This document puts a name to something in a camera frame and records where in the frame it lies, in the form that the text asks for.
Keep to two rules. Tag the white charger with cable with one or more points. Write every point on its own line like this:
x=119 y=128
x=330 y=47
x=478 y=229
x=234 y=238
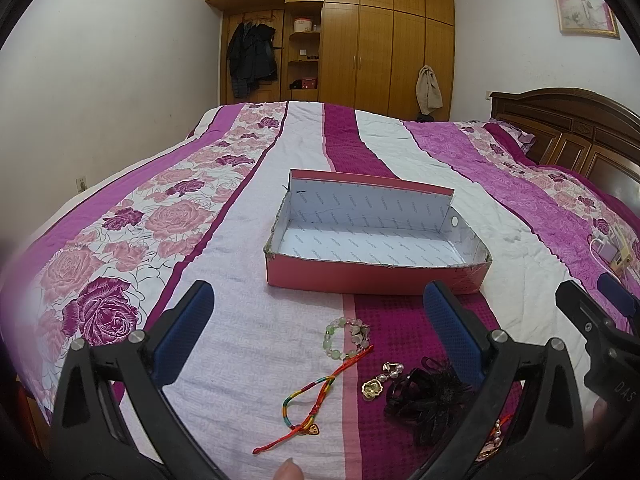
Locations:
x=616 y=248

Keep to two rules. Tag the black hanging coat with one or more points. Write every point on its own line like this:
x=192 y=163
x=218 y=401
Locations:
x=251 y=58

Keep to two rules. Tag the person's hand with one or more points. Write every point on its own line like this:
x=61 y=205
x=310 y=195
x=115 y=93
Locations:
x=289 y=471

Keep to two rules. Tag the purple floral pillow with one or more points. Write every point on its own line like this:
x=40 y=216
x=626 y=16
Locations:
x=524 y=139

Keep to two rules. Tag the beige hanging garment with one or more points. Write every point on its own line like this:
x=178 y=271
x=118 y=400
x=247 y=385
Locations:
x=428 y=94

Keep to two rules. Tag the wall power socket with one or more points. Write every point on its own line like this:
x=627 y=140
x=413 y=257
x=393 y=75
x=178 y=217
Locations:
x=81 y=184

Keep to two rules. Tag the red box on shelf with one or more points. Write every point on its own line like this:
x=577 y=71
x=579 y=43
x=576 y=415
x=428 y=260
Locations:
x=308 y=83

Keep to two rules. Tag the black lace hair accessory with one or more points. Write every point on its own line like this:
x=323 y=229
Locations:
x=429 y=400

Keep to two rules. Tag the framed wedding photo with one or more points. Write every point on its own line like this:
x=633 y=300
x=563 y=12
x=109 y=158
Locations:
x=586 y=18

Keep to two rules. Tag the dark wooden headboard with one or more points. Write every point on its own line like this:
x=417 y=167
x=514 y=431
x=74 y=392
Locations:
x=579 y=130

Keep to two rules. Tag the pink cardboard box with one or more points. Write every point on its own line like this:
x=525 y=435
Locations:
x=366 y=235

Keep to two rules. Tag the red string gold charm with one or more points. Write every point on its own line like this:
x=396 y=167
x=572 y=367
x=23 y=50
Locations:
x=494 y=440

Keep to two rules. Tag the white pot on shelf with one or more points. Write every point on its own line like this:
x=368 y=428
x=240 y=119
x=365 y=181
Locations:
x=302 y=25

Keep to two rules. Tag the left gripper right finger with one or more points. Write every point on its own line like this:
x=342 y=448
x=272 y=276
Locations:
x=535 y=383

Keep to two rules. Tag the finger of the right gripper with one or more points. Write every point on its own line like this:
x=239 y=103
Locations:
x=618 y=295
x=583 y=312

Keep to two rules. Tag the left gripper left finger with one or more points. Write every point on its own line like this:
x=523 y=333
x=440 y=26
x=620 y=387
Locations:
x=111 y=419

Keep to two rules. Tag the wooden wardrobe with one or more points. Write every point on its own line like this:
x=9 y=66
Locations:
x=364 y=53

